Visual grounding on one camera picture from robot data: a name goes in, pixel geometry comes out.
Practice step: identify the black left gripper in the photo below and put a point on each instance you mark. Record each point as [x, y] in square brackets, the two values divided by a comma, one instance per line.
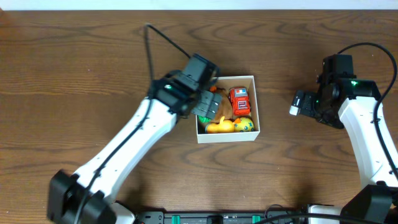
[207, 106]

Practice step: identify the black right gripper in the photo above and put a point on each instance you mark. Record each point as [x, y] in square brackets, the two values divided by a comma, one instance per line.
[309, 96]

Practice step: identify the green ridged ball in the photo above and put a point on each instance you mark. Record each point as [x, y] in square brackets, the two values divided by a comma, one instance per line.
[203, 119]

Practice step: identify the brown plush bear toy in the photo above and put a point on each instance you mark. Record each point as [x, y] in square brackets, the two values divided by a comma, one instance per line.
[225, 108]

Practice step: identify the red toy fire truck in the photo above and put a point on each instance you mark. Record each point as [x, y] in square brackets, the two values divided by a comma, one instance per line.
[239, 99]

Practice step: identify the yellow letter ball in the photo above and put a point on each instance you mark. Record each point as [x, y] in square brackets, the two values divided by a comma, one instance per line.
[243, 124]

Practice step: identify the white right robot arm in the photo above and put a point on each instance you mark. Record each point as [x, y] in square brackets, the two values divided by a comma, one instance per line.
[343, 101]

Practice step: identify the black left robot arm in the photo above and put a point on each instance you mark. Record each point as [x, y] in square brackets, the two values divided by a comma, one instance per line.
[89, 194]

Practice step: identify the white cardboard box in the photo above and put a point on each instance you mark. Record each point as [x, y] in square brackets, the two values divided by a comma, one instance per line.
[227, 83]

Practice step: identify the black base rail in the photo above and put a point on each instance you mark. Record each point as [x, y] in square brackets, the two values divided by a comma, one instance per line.
[232, 217]

